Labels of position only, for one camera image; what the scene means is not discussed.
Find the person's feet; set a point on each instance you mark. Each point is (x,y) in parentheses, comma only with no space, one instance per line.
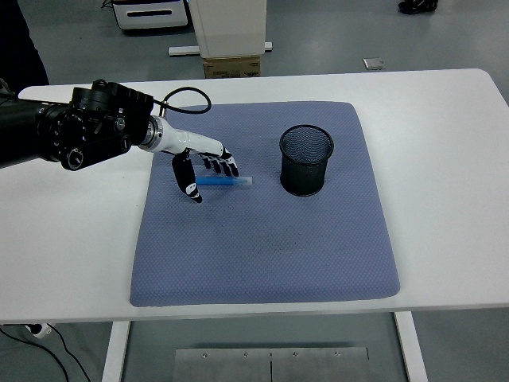
(417,6)

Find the grey floor socket plate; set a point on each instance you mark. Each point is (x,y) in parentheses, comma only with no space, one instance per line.
(374,64)

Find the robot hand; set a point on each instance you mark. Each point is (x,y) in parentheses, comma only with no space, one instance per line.
(187,140)

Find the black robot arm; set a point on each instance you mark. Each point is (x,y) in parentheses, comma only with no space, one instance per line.
(91,131)

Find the blue marker with clear cap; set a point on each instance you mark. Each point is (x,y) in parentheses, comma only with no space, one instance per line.
(226,181)

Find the white upright cabinet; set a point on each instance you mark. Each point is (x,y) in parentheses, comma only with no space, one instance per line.
(230,28)

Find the blue-grey padded mat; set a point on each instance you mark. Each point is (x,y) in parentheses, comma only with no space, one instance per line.
(246,246)

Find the white base bar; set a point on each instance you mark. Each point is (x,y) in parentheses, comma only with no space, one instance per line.
(181,51)

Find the white table leg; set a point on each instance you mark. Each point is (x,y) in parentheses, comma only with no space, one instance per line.
(115,350)
(411,350)

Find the black mesh pen holder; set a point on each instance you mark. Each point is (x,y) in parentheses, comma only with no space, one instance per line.
(304,175)

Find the brown cardboard box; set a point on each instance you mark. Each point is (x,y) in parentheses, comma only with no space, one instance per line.
(230,68)

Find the person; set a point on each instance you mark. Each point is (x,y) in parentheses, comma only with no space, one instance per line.
(20,44)

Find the white appliance with dark slot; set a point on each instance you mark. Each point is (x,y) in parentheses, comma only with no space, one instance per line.
(151,16)

